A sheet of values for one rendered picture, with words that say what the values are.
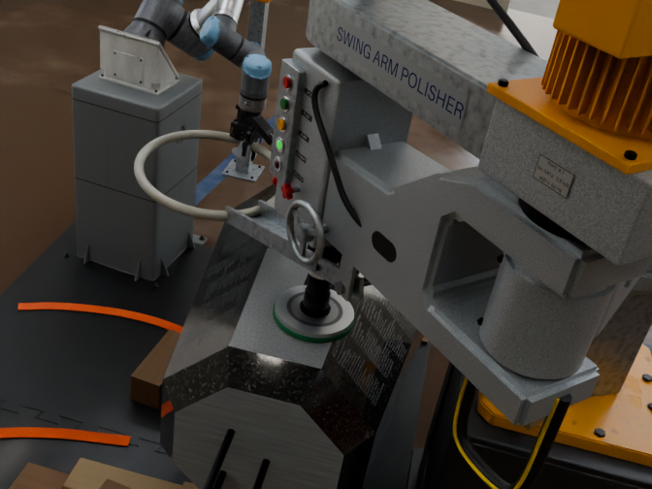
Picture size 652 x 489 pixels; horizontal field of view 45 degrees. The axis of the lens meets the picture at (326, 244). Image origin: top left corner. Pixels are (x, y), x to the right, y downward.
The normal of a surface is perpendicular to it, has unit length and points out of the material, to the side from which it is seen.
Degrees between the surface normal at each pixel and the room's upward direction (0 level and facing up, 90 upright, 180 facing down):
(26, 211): 0
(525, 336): 90
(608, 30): 90
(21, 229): 0
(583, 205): 90
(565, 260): 90
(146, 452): 0
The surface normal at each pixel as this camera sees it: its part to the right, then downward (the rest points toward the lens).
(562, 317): -0.07, 0.53
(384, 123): 0.52, 0.52
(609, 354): 0.30, 0.55
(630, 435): 0.14, -0.83
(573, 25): -0.84, 0.18
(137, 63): -0.35, 0.47
